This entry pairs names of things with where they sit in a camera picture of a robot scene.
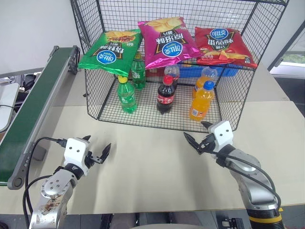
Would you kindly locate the cola bottle red cap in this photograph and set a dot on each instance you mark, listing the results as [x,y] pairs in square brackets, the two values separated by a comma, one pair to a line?
[165,97]

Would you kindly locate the white grey device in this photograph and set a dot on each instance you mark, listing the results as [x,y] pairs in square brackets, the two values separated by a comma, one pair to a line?
[7,102]

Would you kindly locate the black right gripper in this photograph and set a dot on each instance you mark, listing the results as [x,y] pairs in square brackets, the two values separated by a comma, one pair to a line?
[207,144]

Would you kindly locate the red potato chip bag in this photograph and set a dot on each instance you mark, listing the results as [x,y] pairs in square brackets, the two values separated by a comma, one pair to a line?
[221,45]

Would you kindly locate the blue plastic crate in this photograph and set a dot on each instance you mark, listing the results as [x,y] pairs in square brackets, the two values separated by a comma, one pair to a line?
[190,71]

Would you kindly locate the orange soda bottle blue cap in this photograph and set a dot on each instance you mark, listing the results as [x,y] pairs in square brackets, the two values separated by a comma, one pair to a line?
[201,102]

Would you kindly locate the green conveyor belt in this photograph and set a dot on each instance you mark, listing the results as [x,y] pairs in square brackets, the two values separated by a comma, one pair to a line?
[28,114]

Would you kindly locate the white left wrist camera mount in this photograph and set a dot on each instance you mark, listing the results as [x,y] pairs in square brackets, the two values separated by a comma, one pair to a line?
[76,152]

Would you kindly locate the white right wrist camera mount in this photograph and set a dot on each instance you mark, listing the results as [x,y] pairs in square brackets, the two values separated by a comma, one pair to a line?
[221,133]

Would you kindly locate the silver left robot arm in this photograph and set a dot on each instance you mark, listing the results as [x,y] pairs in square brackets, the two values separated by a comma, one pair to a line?
[54,186]

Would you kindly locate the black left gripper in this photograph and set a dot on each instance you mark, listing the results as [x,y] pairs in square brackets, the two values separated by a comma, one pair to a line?
[89,161]

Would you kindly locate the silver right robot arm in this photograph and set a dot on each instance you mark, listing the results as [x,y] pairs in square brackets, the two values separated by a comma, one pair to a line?
[252,188]

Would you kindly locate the red box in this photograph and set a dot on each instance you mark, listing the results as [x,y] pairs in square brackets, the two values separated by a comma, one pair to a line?
[155,72]

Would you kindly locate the magenta potato chip bag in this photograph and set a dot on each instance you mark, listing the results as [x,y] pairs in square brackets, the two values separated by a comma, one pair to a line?
[166,45]

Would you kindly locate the green soda bottle yellow cap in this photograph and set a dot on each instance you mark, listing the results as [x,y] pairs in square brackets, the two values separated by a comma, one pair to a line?
[126,97]

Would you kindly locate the green potato chip bag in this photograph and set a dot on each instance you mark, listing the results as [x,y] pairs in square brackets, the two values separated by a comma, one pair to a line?
[109,55]

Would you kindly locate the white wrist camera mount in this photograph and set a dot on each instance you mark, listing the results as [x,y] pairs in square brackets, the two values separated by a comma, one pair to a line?
[221,133]
[76,152]

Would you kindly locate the black metal frame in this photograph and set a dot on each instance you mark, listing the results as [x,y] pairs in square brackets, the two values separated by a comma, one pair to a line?
[286,42]

